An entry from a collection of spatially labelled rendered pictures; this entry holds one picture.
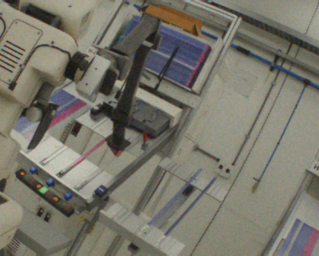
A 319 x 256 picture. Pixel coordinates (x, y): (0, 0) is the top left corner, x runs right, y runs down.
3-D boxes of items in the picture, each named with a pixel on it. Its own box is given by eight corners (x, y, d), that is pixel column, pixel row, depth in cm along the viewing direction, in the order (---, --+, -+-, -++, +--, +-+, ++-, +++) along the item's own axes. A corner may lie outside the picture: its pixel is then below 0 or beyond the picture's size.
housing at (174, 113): (170, 137, 221) (174, 116, 212) (99, 98, 242) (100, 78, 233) (178, 130, 226) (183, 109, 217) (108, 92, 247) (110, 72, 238)
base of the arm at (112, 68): (81, 54, 116) (117, 73, 115) (93, 44, 122) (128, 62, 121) (73, 78, 122) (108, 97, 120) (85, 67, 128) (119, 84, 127)
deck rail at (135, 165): (88, 212, 176) (89, 203, 172) (85, 209, 177) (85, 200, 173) (177, 134, 222) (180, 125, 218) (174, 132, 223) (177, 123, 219)
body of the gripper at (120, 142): (113, 135, 196) (114, 123, 191) (131, 145, 192) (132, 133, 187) (104, 142, 192) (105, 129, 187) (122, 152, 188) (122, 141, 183)
